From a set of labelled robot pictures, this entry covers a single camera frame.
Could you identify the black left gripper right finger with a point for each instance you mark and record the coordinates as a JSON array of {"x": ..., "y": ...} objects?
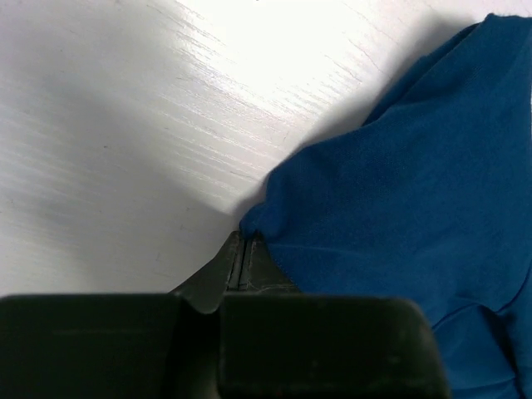
[{"x": 276, "y": 342}]

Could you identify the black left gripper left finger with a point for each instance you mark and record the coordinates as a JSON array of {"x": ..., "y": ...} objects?
[{"x": 106, "y": 345}]

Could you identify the blue Mickey print t-shirt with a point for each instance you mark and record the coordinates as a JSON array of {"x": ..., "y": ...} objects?
[{"x": 430, "y": 199}]

